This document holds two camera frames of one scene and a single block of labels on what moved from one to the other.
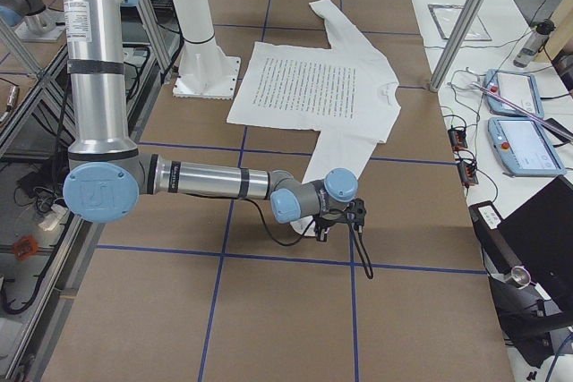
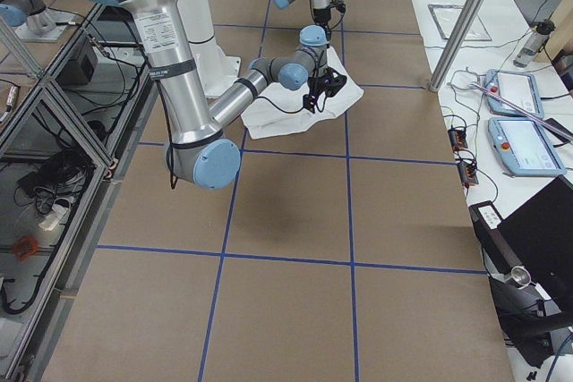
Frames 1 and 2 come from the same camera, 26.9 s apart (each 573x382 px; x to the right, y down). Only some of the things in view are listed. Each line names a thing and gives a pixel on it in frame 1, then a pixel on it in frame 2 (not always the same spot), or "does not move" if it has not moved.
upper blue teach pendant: [519, 89] does not move
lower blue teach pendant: [523, 148] does not move
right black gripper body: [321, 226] -> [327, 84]
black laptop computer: [528, 258] does not move
